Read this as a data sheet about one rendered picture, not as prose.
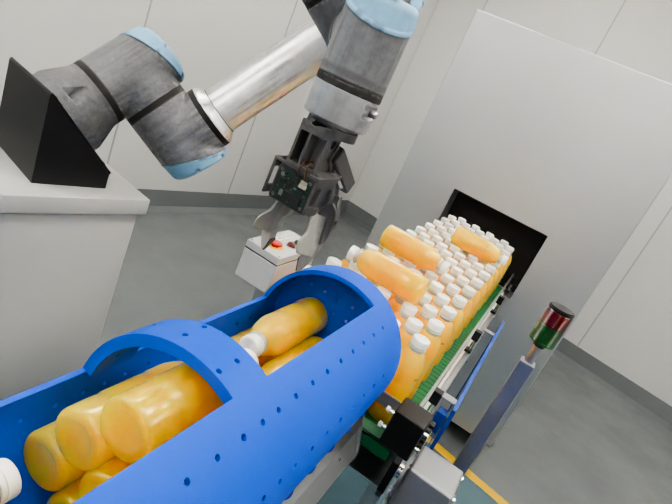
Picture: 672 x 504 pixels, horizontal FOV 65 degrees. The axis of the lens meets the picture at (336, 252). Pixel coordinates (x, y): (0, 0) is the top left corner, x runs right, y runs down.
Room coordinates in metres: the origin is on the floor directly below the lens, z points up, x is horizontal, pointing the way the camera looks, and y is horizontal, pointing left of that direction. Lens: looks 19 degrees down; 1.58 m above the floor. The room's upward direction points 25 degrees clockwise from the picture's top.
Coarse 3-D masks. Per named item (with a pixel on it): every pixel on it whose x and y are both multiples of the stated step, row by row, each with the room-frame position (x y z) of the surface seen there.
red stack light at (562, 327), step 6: (546, 312) 1.20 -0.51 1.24; (552, 312) 1.19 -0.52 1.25; (540, 318) 1.21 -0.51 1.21; (546, 318) 1.19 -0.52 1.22; (552, 318) 1.18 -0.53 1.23; (558, 318) 1.18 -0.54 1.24; (564, 318) 1.18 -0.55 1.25; (546, 324) 1.19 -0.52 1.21; (552, 324) 1.18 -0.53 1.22; (558, 324) 1.18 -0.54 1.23; (564, 324) 1.18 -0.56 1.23; (558, 330) 1.18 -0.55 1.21; (564, 330) 1.19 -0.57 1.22
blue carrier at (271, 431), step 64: (192, 320) 0.56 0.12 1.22; (256, 320) 0.90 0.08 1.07; (384, 320) 0.84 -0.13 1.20; (64, 384) 0.50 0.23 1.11; (256, 384) 0.50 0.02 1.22; (320, 384) 0.59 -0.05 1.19; (384, 384) 0.81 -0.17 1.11; (0, 448) 0.43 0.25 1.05; (192, 448) 0.38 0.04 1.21; (256, 448) 0.44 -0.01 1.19; (320, 448) 0.57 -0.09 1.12
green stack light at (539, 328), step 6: (540, 324) 1.20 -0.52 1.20; (534, 330) 1.20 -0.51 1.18; (540, 330) 1.19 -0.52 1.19; (546, 330) 1.18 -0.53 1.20; (552, 330) 1.18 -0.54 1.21; (534, 336) 1.19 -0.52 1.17; (540, 336) 1.18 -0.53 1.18; (546, 336) 1.18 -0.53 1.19; (552, 336) 1.18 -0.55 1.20; (558, 336) 1.18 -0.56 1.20; (540, 342) 1.18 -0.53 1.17; (546, 342) 1.18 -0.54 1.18; (552, 342) 1.18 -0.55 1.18; (546, 348) 1.18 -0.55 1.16; (552, 348) 1.18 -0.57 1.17
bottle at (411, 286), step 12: (360, 252) 1.26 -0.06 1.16; (372, 252) 1.25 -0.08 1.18; (360, 264) 1.24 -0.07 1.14; (372, 264) 1.22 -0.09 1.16; (384, 264) 1.22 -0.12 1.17; (396, 264) 1.23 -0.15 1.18; (372, 276) 1.22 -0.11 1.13; (384, 276) 1.21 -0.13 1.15; (396, 276) 1.20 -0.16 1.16; (408, 276) 1.20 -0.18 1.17; (420, 276) 1.21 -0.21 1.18; (396, 288) 1.20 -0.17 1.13; (408, 288) 1.19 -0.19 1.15; (420, 288) 1.18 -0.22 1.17; (408, 300) 1.19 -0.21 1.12; (420, 300) 1.22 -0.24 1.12
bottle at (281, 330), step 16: (304, 304) 0.88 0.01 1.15; (320, 304) 0.91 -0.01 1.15; (272, 320) 0.78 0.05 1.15; (288, 320) 0.80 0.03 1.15; (304, 320) 0.83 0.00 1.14; (320, 320) 0.88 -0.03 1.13; (272, 336) 0.75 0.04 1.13; (288, 336) 0.78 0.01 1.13; (304, 336) 0.83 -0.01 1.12; (272, 352) 0.75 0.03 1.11
